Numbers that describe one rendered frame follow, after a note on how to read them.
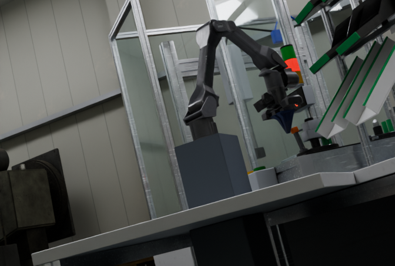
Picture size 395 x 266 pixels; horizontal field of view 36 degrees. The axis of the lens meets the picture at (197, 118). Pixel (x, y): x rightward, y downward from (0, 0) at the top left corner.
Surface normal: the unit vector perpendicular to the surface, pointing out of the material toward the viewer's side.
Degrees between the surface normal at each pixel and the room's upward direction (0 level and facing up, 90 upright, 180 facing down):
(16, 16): 90
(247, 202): 90
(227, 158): 90
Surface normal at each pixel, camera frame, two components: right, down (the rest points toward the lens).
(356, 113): 0.16, -0.24
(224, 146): 0.87, -0.30
